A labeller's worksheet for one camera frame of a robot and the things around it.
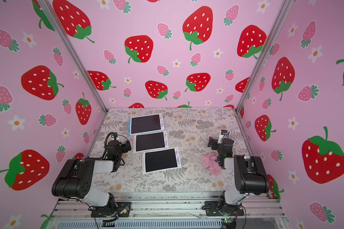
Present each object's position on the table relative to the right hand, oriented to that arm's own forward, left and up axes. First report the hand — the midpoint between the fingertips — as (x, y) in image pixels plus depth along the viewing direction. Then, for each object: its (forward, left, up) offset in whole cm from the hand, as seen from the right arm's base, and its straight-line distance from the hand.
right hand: (223, 139), depth 95 cm
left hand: (-7, +69, 0) cm, 69 cm away
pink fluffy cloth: (-15, +10, -3) cm, 19 cm away
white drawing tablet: (-1, +51, -6) cm, 52 cm away
